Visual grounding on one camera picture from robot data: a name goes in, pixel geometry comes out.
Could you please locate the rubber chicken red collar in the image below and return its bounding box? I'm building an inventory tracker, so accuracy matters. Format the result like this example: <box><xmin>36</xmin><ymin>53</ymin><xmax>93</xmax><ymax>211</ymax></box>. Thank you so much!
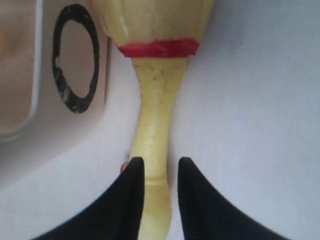
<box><xmin>92</xmin><ymin>0</ymin><xmax>215</xmax><ymax>240</ymax></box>

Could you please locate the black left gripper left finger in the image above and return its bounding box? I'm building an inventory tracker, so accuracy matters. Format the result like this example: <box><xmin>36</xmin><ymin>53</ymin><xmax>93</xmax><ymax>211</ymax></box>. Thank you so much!
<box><xmin>37</xmin><ymin>157</ymin><xmax>145</xmax><ymax>240</ymax></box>

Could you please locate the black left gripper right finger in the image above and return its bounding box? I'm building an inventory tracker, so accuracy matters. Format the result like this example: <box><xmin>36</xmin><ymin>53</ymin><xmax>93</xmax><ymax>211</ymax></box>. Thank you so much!
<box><xmin>177</xmin><ymin>156</ymin><xmax>320</xmax><ymax>240</ymax></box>

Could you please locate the cream bin marked circle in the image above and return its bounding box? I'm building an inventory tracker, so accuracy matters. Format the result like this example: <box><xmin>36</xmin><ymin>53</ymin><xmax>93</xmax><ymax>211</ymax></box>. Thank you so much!
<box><xmin>0</xmin><ymin>0</ymin><xmax>146</xmax><ymax>176</ymax></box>

